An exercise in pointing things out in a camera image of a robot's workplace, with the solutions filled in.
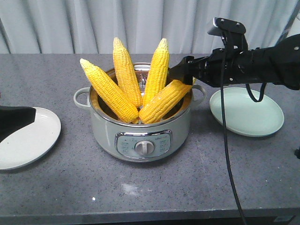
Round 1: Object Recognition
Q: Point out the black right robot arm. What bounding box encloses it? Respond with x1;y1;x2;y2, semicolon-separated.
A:
169;35;300;90

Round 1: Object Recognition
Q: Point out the black right camera cable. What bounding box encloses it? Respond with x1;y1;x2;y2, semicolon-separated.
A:
220;31;268;225

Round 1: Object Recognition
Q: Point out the green round plate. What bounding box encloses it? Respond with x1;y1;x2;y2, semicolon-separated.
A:
224;87;285;137

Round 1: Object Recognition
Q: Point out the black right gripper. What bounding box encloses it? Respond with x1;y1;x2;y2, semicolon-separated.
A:
168;48;242;88

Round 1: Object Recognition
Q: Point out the yellow corn cob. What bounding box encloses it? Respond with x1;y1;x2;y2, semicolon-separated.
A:
139;80;192;124
143;38;169;106
80;59;139;123
113;37;143;108

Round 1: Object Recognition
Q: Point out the grey pleated curtain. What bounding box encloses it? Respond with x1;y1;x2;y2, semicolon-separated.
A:
0;0;300;54

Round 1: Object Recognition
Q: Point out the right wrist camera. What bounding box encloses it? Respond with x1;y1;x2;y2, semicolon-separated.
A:
207;17;246;37

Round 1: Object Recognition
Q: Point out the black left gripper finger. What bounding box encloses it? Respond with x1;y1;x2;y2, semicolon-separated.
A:
0;105;36;141

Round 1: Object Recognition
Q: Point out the white round plate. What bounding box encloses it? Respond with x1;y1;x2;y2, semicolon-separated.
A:
0;107;61;171

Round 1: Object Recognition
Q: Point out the green electric cooking pot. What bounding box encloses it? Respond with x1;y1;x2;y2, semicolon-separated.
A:
73;62;208;163

